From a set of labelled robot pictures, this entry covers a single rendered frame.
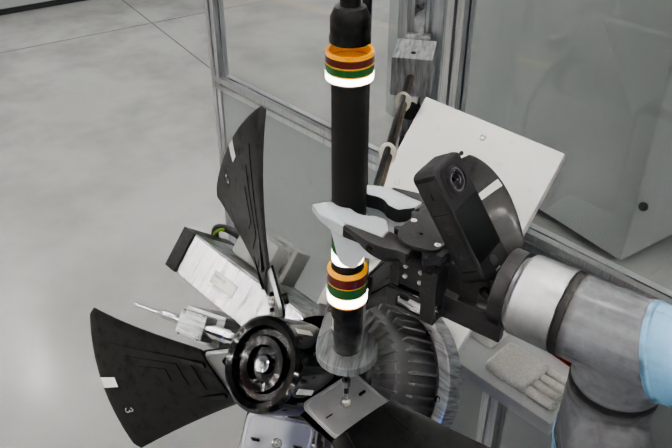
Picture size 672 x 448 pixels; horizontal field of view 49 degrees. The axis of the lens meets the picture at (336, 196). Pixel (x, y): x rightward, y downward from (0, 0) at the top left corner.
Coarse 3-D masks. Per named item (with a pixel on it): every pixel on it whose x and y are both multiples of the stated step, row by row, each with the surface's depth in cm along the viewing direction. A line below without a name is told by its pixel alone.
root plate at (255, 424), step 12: (252, 420) 93; (264, 420) 93; (276, 420) 94; (288, 420) 94; (300, 420) 95; (252, 432) 93; (264, 432) 93; (276, 432) 94; (288, 432) 94; (300, 432) 94; (312, 432) 95; (240, 444) 93; (252, 444) 93; (264, 444) 93; (288, 444) 94; (300, 444) 94
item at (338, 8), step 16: (352, 0) 61; (336, 16) 62; (352, 16) 61; (368, 16) 62; (336, 32) 62; (352, 32) 62; (368, 32) 63; (336, 320) 80; (352, 320) 79; (336, 336) 81; (352, 336) 81; (336, 352) 83; (352, 352) 82
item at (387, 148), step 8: (368, 0) 71; (368, 8) 71; (408, 80) 122; (408, 88) 120; (400, 96) 117; (408, 96) 117; (400, 104) 114; (408, 104) 118; (400, 112) 112; (392, 128) 108; (368, 136) 79; (392, 136) 106; (368, 144) 80; (384, 144) 103; (392, 144) 103; (384, 152) 102; (392, 152) 103; (384, 160) 100; (392, 160) 104; (384, 168) 98; (376, 176) 96; (376, 184) 94
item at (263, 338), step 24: (240, 336) 93; (264, 336) 91; (288, 336) 88; (312, 336) 91; (240, 360) 93; (288, 360) 89; (312, 360) 89; (240, 384) 92; (264, 384) 89; (288, 384) 87; (312, 384) 89; (264, 408) 88; (288, 408) 88
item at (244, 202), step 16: (256, 112) 103; (240, 128) 107; (256, 128) 102; (240, 144) 107; (256, 144) 101; (224, 160) 113; (240, 160) 106; (256, 160) 101; (240, 176) 106; (256, 176) 100; (224, 192) 115; (240, 192) 106; (256, 192) 100; (240, 208) 108; (256, 208) 100; (240, 224) 110; (256, 224) 100; (256, 240) 101; (256, 256) 103
